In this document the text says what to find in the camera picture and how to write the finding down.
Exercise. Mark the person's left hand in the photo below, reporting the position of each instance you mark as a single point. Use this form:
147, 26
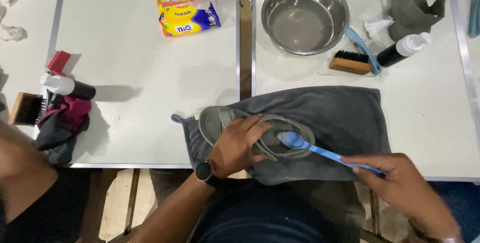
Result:
234, 143

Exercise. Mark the steel bowl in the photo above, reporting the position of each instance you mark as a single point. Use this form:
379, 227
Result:
304, 17

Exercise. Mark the teal cloth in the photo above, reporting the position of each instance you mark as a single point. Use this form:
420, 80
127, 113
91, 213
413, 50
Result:
474, 10

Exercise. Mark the grey towel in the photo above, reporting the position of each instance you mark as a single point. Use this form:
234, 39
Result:
345, 122

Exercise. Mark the grey sandal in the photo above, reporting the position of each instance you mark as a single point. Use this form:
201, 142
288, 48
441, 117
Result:
296, 132
407, 6

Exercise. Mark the wooden brush with black bristles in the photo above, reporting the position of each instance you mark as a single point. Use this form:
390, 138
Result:
350, 64
26, 109

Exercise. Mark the black bottle with white cap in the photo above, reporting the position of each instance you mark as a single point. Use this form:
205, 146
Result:
397, 51
69, 86

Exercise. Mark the metal table leg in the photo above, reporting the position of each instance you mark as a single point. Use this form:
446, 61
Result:
132, 201
375, 213

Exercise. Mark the person's right hand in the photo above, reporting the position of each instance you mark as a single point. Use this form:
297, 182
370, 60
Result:
405, 183

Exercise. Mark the maroon and grey cloth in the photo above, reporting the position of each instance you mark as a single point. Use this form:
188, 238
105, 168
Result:
65, 121

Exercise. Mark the person's left fingers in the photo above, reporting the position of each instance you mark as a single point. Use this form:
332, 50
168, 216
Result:
255, 126

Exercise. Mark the person's dark blue shirt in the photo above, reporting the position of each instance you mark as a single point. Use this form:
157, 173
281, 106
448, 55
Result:
262, 216

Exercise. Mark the yellow and blue wipes packet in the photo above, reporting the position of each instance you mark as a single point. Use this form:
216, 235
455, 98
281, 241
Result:
189, 13

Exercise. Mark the crumpled white tissue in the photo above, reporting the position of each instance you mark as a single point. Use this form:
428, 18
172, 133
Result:
13, 32
7, 2
377, 27

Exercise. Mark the black smartwatch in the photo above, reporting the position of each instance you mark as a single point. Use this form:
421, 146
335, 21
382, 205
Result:
205, 171

